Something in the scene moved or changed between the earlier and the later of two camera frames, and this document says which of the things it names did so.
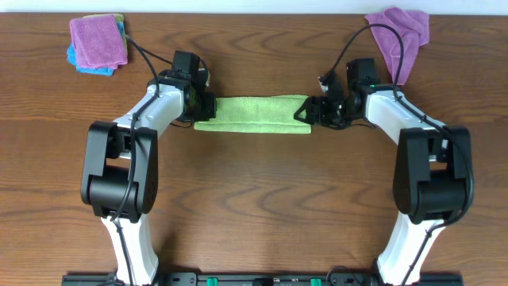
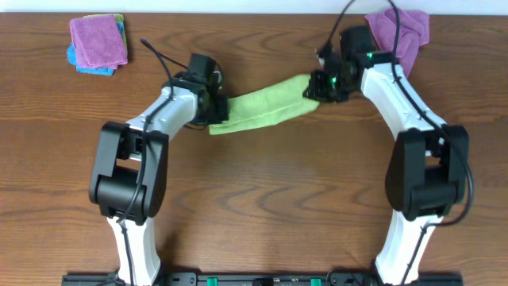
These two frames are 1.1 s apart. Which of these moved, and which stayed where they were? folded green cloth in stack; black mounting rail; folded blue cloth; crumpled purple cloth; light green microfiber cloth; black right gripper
Moved: black right gripper; light green microfiber cloth
Stayed: folded green cloth in stack; black mounting rail; folded blue cloth; crumpled purple cloth
